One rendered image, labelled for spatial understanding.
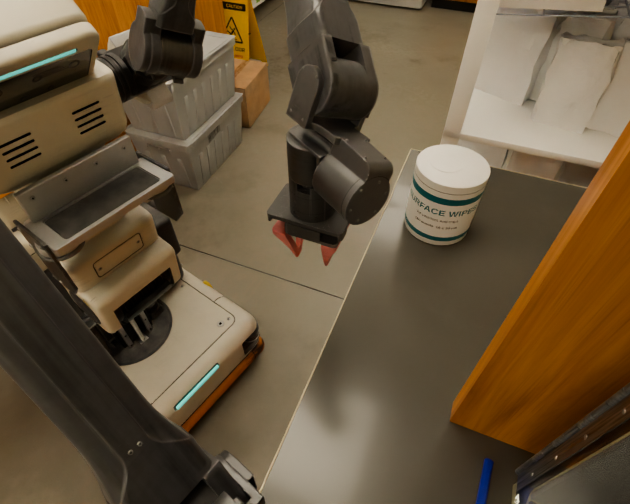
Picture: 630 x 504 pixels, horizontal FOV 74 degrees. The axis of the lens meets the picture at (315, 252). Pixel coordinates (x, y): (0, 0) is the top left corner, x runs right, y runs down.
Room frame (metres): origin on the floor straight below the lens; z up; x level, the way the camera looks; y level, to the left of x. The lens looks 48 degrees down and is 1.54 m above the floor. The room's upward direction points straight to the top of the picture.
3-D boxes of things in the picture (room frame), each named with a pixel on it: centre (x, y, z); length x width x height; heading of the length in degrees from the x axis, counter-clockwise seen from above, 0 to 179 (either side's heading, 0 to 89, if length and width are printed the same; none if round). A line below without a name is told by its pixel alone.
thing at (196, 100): (2.15, 0.72, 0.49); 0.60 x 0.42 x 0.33; 158
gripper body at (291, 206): (0.39, 0.00, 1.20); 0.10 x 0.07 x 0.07; 68
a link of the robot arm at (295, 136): (0.39, 0.00, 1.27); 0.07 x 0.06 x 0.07; 35
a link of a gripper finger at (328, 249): (0.39, -0.01, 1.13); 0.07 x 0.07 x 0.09; 68
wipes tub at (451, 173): (0.62, -0.25, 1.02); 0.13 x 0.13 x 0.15
